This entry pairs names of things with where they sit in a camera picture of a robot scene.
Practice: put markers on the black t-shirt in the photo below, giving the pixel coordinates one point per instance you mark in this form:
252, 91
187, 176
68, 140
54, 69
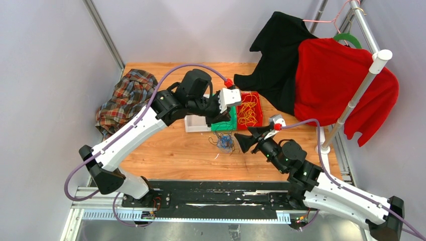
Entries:
274, 76

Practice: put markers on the green plastic bin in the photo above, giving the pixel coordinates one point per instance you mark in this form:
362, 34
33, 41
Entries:
230, 125

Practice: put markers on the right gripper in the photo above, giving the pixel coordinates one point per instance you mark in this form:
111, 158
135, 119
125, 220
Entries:
246, 141

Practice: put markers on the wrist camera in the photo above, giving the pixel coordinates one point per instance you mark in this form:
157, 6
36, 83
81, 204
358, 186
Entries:
229, 97
276, 123

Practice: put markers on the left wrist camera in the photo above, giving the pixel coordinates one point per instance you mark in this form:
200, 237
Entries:
229, 97

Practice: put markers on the red plastic bin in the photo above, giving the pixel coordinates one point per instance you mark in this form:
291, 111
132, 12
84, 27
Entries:
249, 112

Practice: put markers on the green hanger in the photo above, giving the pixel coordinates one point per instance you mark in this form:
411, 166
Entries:
349, 38

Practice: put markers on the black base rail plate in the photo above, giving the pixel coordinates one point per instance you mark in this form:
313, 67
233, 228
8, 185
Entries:
214, 200

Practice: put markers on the white clothes rack pole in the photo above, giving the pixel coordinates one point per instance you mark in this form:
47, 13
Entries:
380, 59

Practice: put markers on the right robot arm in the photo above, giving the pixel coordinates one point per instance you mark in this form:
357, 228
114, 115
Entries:
313, 187

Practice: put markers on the red t-shirt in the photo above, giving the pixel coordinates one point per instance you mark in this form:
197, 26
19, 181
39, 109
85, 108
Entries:
327, 77

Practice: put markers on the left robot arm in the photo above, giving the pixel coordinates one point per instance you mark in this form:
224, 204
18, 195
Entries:
193, 95

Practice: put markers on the pink hanger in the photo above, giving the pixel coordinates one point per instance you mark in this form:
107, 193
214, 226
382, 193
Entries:
341, 18

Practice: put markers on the white plastic bin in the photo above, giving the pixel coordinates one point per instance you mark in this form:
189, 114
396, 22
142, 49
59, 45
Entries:
196, 124

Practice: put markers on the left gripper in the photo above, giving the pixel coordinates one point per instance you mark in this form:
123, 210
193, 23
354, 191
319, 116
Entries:
219, 116

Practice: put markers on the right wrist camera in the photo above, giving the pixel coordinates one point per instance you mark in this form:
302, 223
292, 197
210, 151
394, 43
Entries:
276, 123

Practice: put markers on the plaid shirt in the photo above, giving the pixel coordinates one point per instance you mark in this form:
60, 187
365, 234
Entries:
130, 94

